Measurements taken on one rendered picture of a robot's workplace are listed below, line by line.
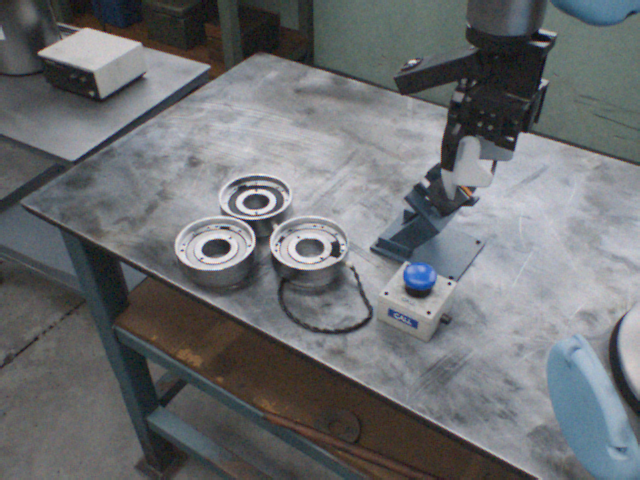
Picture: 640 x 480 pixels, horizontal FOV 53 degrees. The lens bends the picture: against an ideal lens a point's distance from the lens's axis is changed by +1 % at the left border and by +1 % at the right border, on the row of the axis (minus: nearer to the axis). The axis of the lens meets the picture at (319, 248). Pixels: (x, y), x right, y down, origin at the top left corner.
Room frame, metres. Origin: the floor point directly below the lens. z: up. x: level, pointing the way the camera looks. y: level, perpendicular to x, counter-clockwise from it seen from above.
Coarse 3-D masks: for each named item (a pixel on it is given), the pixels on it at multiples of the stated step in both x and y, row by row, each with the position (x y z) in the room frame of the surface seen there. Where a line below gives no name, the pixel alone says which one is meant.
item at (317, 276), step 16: (288, 224) 0.66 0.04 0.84; (304, 224) 0.67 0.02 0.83; (320, 224) 0.67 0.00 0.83; (336, 224) 0.66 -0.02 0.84; (272, 240) 0.62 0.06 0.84; (304, 240) 0.64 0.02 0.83; (320, 240) 0.64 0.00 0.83; (272, 256) 0.60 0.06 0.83; (320, 256) 0.61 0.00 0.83; (288, 272) 0.58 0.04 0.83; (304, 272) 0.57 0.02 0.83; (320, 272) 0.57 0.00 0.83; (336, 272) 0.58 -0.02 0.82
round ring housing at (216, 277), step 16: (192, 224) 0.66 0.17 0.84; (208, 224) 0.67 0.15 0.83; (224, 224) 0.67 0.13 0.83; (240, 224) 0.66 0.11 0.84; (176, 240) 0.63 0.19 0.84; (208, 240) 0.64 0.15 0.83; (224, 240) 0.64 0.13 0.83; (176, 256) 0.60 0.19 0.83; (208, 256) 0.64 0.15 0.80; (224, 256) 0.61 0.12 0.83; (192, 272) 0.58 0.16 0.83; (208, 272) 0.57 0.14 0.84; (224, 272) 0.57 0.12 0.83; (240, 272) 0.58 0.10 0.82
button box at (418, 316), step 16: (400, 272) 0.56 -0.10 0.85; (384, 288) 0.53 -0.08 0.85; (400, 288) 0.53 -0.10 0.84; (432, 288) 0.53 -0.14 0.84; (448, 288) 0.53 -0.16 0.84; (384, 304) 0.52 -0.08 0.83; (400, 304) 0.51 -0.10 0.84; (416, 304) 0.50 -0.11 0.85; (432, 304) 0.50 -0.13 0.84; (448, 304) 0.52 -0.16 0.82; (384, 320) 0.51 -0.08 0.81; (400, 320) 0.50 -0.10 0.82; (416, 320) 0.49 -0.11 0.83; (432, 320) 0.49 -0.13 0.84; (448, 320) 0.50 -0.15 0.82; (416, 336) 0.49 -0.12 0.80
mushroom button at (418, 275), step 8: (416, 264) 0.54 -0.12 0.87; (424, 264) 0.54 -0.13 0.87; (408, 272) 0.53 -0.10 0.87; (416, 272) 0.53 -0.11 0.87; (424, 272) 0.53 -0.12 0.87; (432, 272) 0.53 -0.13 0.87; (408, 280) 0.52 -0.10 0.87; (416, 280) 0.52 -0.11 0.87; (424, 280) 0.52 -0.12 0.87; (432, 280) 0.52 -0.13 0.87; (416, 288) 0.51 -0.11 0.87; (424, 288) 0.51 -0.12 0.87
